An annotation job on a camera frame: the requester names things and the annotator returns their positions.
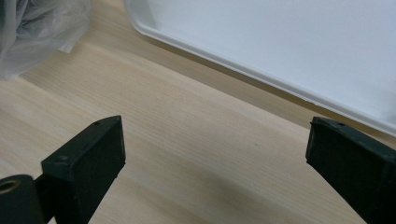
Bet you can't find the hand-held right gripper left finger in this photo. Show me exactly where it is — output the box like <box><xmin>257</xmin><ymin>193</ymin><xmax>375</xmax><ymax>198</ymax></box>
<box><xmin>41</xmin><ymin>115</ymin><xmax>126</xmax><ymax>224</ymax></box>

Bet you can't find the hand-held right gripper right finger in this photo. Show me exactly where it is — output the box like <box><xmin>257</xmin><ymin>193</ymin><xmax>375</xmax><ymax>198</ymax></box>
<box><xmin>305</xmin><ymin>117</ymin><xmax>396</xmax><ymax>224</ymax></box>

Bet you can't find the clear plastic bag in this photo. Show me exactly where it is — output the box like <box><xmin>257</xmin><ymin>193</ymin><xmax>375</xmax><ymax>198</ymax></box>
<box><xmin>0</xmin><ymin>0</ymin><xmax>92</xmax><ymax>80</ymax></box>

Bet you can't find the white plastic bin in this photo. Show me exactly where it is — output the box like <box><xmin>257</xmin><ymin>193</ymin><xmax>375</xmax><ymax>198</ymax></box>
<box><xmin>123</xmin><ymin>0</ymin><xmax>396</xmax><ymax>138</ymax></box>

